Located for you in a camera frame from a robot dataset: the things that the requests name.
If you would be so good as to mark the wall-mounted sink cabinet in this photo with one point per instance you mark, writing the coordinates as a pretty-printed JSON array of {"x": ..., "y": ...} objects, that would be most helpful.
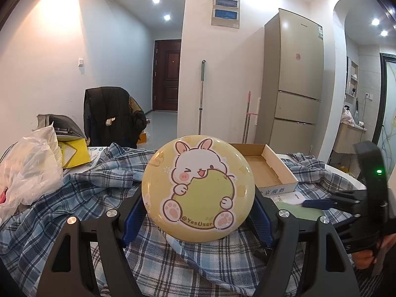
[{"x": 348, "y": 137}]

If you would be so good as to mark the white light switch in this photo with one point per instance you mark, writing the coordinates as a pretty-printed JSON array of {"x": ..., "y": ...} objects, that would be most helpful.
[{"x": 81, "y": 62}]

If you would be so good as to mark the chair with black jacket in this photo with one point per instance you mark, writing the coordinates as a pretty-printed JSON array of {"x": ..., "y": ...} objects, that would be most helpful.
[{"x": 105, "y": 114}]

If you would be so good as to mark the pink bag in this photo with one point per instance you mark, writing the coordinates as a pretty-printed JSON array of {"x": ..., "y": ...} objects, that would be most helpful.
[{"x": 348, "y": 117}]

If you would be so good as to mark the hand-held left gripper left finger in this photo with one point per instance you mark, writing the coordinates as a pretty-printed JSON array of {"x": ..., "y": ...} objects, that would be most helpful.
[{"x": 132, "y": 222}]

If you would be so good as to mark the blue plaid cloth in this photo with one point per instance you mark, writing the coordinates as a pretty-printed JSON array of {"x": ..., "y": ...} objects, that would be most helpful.
[{"x": 77, "y": 198}]

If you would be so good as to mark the wooden chair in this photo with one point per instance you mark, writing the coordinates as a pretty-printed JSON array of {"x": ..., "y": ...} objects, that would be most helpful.
[{"x": 136, "y": 105}]

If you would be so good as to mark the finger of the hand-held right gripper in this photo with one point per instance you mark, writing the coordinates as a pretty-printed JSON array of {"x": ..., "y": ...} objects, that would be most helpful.
[
  {"x": 318, "y": 204},
  {"x": 362, "y": 233}
]

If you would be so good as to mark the pink broom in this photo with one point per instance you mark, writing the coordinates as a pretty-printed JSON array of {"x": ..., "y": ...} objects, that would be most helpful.
[{"x": 247, "y": 117}]

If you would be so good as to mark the white plastic bag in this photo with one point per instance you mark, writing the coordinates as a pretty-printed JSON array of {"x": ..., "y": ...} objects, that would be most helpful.
[{"x": 29, "y": 167}]

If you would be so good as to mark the dark brown door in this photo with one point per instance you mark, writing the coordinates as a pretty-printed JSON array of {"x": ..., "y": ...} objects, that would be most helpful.
[{"x": 167, "y": 77}]

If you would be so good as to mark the beige refrigerator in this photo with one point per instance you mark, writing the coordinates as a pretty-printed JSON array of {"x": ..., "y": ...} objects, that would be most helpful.
[{"x": 294, "y": 77}]

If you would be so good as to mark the yellow paper bag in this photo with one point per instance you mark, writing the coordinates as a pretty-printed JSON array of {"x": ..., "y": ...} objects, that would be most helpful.
[{"x": 74, "y": 156}]

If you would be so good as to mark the small orange box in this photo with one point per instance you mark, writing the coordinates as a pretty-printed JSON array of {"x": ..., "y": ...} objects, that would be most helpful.
[{"x": 142, "y": 138}]

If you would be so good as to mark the shallow cardboard box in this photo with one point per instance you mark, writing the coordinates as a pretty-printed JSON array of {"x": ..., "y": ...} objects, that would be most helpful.
[{"x": 266, "y": 170}]

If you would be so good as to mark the wall niche shelf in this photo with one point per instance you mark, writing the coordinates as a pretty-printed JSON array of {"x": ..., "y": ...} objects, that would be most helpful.
[{"x": 352, "y": 77}]

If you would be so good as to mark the frosted glass door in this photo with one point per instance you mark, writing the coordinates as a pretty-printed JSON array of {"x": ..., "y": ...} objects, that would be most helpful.
[{"x": 388, "y": 114}]

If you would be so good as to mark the grey bag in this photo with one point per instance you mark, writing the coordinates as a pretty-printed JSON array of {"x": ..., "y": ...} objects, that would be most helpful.
[{"x": 66, "y": 125}]

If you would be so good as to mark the person's right hand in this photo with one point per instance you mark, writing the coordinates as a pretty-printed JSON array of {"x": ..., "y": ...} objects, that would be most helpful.
[{"x": 363, "y": 259}]

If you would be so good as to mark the wall electrical panel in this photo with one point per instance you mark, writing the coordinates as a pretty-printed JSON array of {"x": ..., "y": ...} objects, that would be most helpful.
[{"x": 225, "y": 9}]

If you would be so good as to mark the white and blue packet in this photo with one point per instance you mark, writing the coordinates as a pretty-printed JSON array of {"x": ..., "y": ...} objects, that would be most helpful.
[{"x": 94, "y": 156}]

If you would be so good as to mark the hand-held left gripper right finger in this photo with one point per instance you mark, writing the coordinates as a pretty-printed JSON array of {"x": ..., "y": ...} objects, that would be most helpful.
[{"x": 263, "y": 224}]

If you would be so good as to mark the yellow round bunny tin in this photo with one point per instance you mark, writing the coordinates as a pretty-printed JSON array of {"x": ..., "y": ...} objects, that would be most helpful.
[{"x": 198, "y": 188}]

